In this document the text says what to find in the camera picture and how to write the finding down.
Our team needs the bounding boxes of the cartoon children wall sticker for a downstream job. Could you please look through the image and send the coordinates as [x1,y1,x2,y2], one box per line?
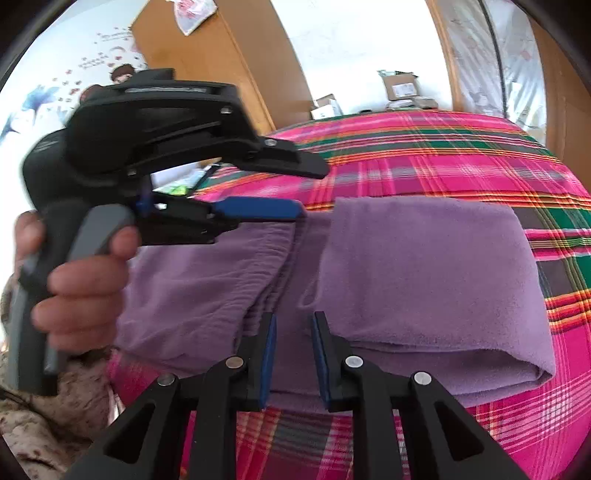
[0,28,148,144]

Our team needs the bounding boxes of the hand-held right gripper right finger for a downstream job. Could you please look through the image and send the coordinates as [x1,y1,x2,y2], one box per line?
[310,311,529,480]

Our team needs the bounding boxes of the small white box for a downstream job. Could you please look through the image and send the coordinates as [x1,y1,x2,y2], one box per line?
[310,95,343,121]

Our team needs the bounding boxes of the green wipes packet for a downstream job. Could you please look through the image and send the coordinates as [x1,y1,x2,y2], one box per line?
[157,166,218,195]

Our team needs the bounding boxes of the printed plastic door curtain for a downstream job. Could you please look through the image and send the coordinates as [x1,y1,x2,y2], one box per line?
[436,0,548,144]

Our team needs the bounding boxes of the cardboard box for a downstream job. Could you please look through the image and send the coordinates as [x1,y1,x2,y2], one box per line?
[378,69,420,101]

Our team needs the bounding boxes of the wooden wardrobe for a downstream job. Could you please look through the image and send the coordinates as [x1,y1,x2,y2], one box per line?
[130,0,315,134]

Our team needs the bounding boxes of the wooden door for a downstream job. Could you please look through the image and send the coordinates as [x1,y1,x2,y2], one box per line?
[531,18,587,190]

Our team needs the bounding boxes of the white red plastic bag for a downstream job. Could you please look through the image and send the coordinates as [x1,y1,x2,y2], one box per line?
[171,0,218,37]

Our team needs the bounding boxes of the person's left hand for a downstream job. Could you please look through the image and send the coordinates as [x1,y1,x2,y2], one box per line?
[14,211,141,355]

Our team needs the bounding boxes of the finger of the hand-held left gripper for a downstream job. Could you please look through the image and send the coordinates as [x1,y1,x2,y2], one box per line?
[240,137,331,180]
[136,191,305,245]

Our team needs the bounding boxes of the purple fleece pants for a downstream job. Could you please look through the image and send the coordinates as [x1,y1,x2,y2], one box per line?
[113,196,557,409]

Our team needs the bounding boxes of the pink green plaid bed sheet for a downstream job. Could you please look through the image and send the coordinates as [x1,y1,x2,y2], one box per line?
[106,108,591,480]

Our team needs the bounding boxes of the person's left forearm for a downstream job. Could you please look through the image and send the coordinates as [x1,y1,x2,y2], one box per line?
[0,277,125,474]

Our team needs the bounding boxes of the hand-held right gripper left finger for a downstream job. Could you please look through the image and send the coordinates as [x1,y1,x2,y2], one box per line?
[67,313,278,480]

